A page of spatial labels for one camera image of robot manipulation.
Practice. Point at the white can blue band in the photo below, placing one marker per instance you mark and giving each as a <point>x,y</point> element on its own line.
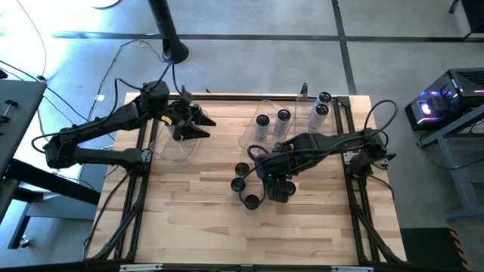
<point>238,184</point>

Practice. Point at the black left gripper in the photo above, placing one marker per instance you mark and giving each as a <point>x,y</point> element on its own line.
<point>177,115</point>

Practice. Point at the black computer case RGB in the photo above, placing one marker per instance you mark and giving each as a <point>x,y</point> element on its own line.
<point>453,90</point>

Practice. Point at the white Celsius soda can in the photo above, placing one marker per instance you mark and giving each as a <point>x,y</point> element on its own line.
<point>320,111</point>

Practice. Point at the black pole stand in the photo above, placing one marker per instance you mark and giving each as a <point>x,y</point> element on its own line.
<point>172,49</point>

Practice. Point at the white can yellow band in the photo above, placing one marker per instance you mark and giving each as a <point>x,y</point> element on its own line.
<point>283,115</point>
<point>290,187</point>
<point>262,121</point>

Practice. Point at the black box hazard stripes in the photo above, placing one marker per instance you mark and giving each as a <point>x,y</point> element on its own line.
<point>423,249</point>

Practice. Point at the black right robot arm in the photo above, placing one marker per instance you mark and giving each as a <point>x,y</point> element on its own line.
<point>321,145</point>

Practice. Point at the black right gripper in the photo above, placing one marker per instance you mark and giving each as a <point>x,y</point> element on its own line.
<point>278,189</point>

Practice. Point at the silver mounting bracket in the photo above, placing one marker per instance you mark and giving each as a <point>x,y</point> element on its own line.
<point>351,269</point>
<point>141,267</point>

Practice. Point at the table with blue-grey legs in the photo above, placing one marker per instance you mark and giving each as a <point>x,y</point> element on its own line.
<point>453,177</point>

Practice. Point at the yellow tag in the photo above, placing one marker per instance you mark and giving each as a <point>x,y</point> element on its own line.
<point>165,119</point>

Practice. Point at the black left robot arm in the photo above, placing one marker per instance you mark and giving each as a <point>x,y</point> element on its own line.
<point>102,156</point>

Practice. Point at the black cabinet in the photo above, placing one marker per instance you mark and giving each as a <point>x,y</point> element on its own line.
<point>469,19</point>

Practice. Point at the clear plastic bin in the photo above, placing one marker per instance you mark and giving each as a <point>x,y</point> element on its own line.
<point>302,113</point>
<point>249,132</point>
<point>181,155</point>

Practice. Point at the black table clamp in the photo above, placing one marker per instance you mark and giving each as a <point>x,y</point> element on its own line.
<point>184,90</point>
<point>304,88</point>

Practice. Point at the grey metal desk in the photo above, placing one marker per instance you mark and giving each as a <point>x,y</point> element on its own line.
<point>19,143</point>

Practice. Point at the white can peach band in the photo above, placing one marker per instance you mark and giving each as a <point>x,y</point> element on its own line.
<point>242,169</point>

